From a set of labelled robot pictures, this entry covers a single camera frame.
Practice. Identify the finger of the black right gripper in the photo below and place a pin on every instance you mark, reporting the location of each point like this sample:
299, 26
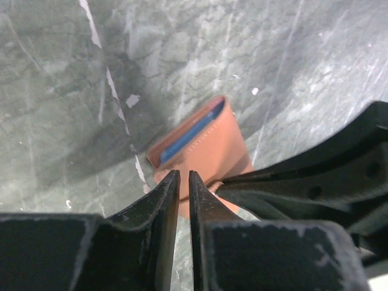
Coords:
343, 179

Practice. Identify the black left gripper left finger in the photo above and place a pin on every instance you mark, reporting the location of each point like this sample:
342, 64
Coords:
130, 250

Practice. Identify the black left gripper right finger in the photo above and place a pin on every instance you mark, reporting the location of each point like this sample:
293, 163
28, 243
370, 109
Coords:
230, 253

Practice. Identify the brown leather card holder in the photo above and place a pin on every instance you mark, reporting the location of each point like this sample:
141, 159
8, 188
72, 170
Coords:
209, 142

